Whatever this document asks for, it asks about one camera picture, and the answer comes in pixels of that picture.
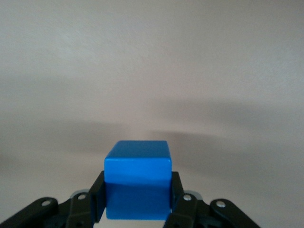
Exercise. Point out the blue cube block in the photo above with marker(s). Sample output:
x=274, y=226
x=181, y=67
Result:
x=137, y=178

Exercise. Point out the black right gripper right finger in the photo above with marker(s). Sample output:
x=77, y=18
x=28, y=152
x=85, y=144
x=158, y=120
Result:
x=190, y=213

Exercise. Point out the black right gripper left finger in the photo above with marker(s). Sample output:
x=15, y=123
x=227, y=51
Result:
x=78, y=209

